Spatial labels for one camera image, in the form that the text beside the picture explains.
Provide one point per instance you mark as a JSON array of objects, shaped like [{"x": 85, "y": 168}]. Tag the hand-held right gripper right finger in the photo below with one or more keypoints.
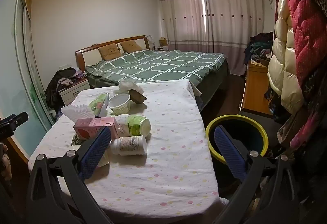
[{"x": 230, "y": 152}]

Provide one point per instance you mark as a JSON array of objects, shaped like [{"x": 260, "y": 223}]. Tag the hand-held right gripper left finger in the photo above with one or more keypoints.
[{"x": 94, "y": 155}]

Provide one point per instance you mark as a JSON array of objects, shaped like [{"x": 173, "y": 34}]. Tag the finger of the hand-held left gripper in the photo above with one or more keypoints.
[{"x": 14, "y": 122}]

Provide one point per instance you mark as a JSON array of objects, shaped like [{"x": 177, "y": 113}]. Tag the yellow rimmed dark bin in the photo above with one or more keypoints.
[{"x": 247, "y": 134}]

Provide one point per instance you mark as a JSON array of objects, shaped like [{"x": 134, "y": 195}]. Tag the pink carton box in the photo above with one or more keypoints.
[{"x": 94, "y": 124}]

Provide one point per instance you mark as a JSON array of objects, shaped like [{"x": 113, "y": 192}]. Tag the white pill bottle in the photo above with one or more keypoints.
[{"x": 130, "y": 145}]

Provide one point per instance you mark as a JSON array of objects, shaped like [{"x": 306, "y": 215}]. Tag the white ruffled paper tray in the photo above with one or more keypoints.
[{"x": 76, "y": 111}]

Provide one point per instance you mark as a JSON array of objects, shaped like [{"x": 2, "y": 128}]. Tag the green plastic packet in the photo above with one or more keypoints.
[{"x": 98, "y": 104}]

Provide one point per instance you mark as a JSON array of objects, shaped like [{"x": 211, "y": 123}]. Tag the green and white jar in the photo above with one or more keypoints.
[{"x": 138, "y": 125}]

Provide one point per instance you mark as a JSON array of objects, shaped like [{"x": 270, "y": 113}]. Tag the white paper bowl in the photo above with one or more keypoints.
[{"x": 120, "y": 107}]

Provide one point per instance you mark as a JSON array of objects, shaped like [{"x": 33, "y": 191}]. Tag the brown small box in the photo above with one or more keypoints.
[{"x": 137, "y": 97}]

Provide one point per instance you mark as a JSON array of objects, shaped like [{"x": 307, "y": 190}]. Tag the white tissue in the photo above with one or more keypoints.
[{"x": 127, "y": 85}]

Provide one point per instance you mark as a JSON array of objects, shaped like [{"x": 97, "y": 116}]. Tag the person's left hand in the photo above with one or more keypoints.
[{"x": 7, "y": 170}]

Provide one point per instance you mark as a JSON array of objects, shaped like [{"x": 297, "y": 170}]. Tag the wardrobe sliding door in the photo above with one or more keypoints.
[{"x": 18, "y": 73}]

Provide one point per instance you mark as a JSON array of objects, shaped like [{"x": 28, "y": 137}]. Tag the dark clothes heap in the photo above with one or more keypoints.
[{"x": 57, "y": 86}]

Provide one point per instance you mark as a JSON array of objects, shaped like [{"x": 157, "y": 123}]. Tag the white spotted tablecloth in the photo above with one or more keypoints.
[{"x": 166, "y": 150}]

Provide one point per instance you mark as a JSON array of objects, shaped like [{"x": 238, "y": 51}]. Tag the beige pink handbag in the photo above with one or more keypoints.
[{"x": 290, "y": 127}]

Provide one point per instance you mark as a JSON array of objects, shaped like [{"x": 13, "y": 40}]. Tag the white nightstand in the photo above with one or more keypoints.
[{"x": 75, "y": 91}]

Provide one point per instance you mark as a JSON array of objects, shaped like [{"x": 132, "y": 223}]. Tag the wooden low cabinet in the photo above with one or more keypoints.
[{"x": 255, "y": 88}]

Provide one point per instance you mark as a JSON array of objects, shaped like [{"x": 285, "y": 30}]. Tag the wooden bed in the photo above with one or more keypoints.
[{"x": 86, "y": 54}]

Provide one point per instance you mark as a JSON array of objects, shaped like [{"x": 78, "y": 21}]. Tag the brown bear pillow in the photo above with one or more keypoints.
[
  {"x": 131, "y": 46},
  {"x": 109, "y": 51}
]

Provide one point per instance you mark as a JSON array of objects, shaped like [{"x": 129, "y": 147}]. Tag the cream puffer jacket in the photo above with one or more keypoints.
[{"x": 283, "y": 60}]

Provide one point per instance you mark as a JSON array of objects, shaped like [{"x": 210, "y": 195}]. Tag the green checked quilt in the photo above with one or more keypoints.
[{"x": 158, "y": 65}]

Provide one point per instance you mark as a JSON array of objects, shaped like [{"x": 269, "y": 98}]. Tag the pile of mixed clothes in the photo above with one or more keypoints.
[{"x": 259, "y": 46}]

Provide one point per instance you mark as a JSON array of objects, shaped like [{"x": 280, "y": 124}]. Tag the yellow tissue box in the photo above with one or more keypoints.
[{"x": 163, "y": 42}]

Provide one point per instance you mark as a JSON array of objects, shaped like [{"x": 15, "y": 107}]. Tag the pink white curtain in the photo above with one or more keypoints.
[
  {"x": 181, "y": 17},
  {"x": 235, "y": 22}
]

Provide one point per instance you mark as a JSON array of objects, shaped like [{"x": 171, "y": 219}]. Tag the red quilted jacket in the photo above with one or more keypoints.
[{"x": 309, "y": 35}]

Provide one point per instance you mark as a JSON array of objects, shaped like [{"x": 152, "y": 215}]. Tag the white wall socket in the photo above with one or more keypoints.
[{"x": 62, "y": 67}]

